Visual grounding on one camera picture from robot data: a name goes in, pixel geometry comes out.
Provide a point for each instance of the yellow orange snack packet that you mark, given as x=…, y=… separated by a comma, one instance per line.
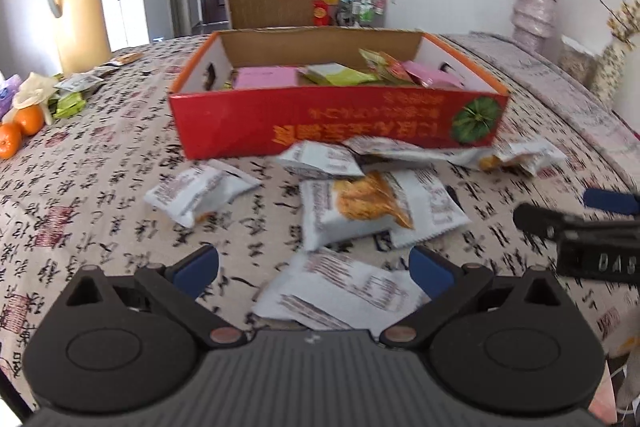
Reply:
x=397, y=69

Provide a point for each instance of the pile of white snack packets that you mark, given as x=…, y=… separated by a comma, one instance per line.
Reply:
x=325, y=219

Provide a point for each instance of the purple tissue pack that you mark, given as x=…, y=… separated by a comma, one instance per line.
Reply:
x=7, y=97

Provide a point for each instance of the lime green snack packet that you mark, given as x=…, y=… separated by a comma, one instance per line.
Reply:
x=340, y=75

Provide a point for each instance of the yellow flower branch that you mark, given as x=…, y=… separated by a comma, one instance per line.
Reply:
x=622, y=19

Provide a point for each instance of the clear cracker snack packet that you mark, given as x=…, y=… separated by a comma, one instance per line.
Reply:
x=125, y=59

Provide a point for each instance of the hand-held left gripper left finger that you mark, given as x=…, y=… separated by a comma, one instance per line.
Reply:
x=196, y=268

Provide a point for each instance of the pink ribbed vase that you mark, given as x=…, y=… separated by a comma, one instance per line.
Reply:
x=534, y=14

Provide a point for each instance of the silver snack packet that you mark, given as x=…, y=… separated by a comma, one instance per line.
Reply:
x=106, y=72

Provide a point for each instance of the glass jar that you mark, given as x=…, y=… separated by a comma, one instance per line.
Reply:
x=575, y=62

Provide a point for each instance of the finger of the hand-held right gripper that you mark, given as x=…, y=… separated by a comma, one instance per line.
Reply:
x=537, y=219
x=612, y=201

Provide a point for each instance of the yellow thermos jug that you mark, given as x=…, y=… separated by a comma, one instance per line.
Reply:
x=80, y=22

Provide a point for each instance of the pale patterned vase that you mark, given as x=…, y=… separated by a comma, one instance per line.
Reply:
x=614, y=74

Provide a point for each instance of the metal trolley rack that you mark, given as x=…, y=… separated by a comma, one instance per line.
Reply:
x=362, y=13

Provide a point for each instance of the red cardboard box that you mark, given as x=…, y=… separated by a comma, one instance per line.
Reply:
x=300, y=122

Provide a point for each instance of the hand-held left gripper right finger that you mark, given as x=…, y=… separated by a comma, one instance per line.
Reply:
x=430, y=272

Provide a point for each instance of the grey quilted blanket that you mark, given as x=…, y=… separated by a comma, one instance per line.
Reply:
x=565, y=117

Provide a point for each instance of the white label snack packet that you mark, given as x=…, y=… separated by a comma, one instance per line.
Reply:
x=77, y=83

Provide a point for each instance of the red gift bag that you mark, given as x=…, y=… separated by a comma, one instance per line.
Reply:
x=321, y=14

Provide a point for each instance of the pink snack packet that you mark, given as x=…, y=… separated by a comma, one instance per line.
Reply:
x=265, y=78
x=432, y=77

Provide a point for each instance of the cream fabric flower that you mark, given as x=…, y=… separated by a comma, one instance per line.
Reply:
x=35, y=94

